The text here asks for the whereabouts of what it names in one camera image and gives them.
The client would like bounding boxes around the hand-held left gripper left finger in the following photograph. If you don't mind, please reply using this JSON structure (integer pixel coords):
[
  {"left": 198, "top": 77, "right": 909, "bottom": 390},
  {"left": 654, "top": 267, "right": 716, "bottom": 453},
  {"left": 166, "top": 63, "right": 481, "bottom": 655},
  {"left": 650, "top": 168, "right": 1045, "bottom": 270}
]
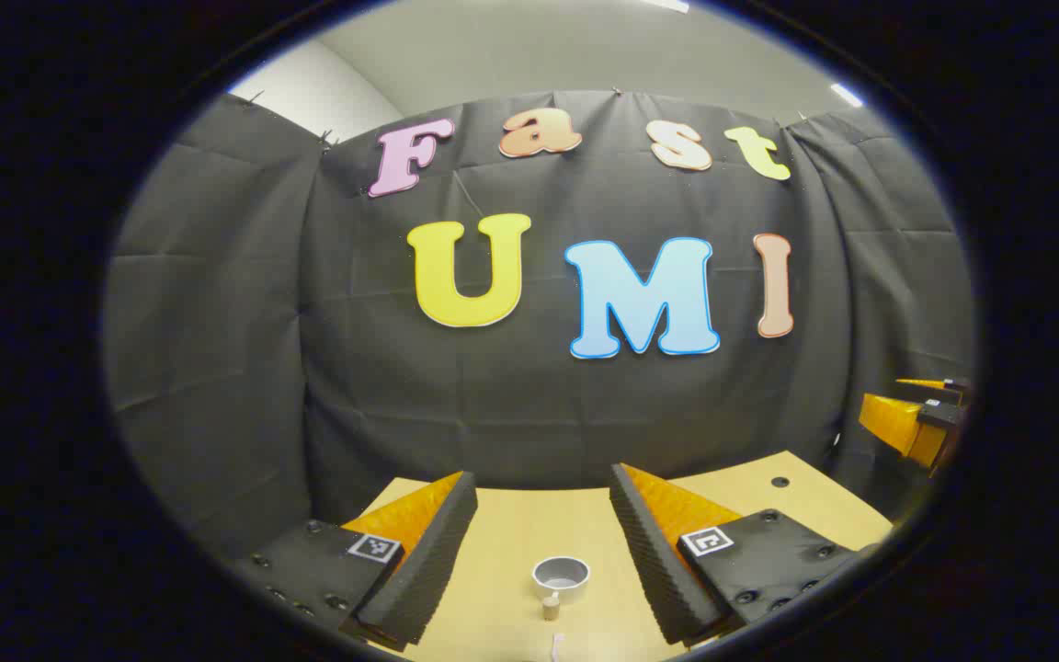
[{"left": 233, "top": 471, "right": 479, "bottom": 654}]

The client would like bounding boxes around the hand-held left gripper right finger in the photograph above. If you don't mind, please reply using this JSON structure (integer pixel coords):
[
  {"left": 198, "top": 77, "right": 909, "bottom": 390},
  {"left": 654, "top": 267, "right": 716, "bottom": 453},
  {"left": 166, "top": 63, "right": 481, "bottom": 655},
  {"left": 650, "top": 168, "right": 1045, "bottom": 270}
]
[{"left": 609, "top": 462, "right": 861, "bottom": 646}]

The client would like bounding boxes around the white cup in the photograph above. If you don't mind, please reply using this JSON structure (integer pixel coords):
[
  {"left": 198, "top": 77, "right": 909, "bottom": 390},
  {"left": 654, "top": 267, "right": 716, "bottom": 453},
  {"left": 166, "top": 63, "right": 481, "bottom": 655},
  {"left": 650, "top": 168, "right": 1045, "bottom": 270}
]
[{"left": 531, "top": 555, "right": 591, "bottom": 622}]

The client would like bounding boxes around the wooden desktop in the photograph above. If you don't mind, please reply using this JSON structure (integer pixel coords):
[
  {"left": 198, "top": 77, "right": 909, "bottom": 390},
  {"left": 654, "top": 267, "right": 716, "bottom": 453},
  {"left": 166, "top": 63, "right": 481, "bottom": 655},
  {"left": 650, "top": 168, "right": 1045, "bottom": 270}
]
[{"left": 343, "top": 450, "right": 894, "bottom": 661}]

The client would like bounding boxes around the black backdrop cloth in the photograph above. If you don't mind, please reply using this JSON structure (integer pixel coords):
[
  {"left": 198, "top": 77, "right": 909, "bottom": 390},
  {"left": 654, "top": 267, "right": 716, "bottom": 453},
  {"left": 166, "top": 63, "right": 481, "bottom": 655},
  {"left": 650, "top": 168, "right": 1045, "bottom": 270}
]
[{"left": 105, "top": 89, "right": 979, "bottom": 557}]

